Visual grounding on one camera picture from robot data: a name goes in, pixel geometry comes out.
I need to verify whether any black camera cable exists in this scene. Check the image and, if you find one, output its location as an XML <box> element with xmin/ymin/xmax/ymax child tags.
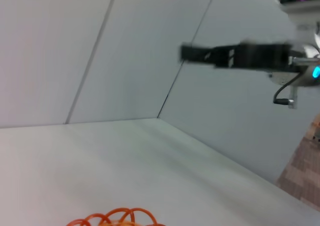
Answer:
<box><xmin>273</xmin><ymin>73</ymin><xmax>301</xmax><ymax>106</ymax></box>

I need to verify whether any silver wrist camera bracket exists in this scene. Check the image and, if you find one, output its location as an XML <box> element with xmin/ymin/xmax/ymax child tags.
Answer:
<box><xmin>287</xmin><ymin>56</ymin><xmax>320</xmax><ymax>110</ymax></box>

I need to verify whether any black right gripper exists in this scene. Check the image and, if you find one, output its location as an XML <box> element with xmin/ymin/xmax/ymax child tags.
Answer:
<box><xmin>179</xmin><ymin>41</ymin><xmax>299</xmax><ymax>73</ymax></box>

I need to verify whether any orange plastic wire basket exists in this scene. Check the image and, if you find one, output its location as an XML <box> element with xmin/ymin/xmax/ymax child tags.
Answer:
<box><xmin>65</xmin><ymin>206</ymin><xmax>167</xmax><ymax>226</ymax></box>

